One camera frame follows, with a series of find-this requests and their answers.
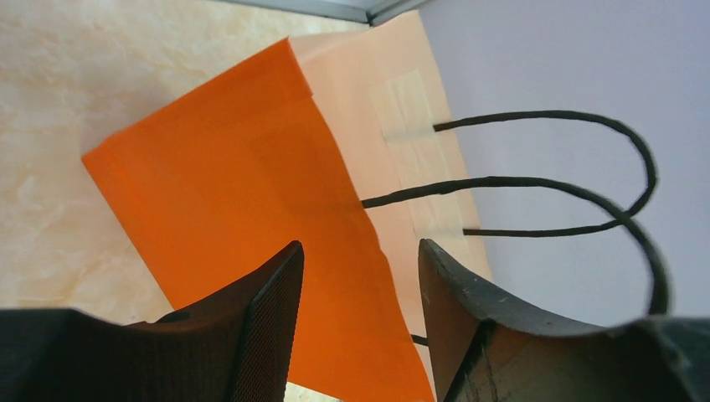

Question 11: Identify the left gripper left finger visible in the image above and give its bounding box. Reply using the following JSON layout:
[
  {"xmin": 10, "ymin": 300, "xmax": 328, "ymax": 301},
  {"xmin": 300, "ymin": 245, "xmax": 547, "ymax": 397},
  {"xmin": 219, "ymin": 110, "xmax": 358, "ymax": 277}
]
[{"xmin": 1, "ymin": 241, "xmax": 305, "ymax": 401}]

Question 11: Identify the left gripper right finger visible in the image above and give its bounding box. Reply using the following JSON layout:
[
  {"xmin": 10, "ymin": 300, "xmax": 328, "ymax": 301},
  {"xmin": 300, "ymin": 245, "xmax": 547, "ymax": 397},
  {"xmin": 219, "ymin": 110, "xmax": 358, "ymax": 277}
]
[{"xmin": 418, "ymin": 240, "xmax": 709, "ymax": 401}]

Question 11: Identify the orange paper bag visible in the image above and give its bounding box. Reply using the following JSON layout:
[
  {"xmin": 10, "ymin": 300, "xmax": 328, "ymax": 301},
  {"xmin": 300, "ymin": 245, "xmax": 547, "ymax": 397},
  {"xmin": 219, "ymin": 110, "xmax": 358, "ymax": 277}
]
[{"xmin": 81, "ymin": 9, "xmax": 672, "ymax": 402}]

